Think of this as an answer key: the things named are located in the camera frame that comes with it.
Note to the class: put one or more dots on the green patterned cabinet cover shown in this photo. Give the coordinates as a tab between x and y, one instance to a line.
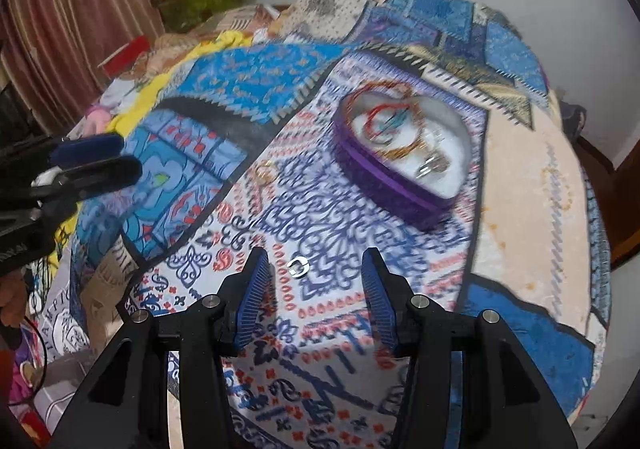
181	16

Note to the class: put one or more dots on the purple heart-shaped jewelry box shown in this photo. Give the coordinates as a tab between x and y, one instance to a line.
410	154

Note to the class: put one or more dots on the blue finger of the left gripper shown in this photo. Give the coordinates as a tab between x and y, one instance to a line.
95	179
87	149

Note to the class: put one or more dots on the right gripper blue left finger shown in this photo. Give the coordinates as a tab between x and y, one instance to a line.
255	278

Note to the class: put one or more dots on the blue patchwork bed cover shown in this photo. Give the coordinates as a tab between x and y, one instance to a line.
250	129

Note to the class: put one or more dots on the striped orange brown cloth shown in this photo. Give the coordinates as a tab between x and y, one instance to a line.
170	48

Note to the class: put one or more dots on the person's hand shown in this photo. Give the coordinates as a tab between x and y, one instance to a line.
13	298

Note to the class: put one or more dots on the striped brown curtain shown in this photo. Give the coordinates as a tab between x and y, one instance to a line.
52	51

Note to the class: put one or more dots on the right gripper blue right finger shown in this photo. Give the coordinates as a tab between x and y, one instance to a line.
377	286

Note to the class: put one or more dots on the dark bag on floor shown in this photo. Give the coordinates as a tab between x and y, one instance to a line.
574	119

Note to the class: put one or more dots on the yellow cartoon blanket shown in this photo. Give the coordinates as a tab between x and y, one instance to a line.
96	226

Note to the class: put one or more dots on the red white box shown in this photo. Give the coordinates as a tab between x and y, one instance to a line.
124	57

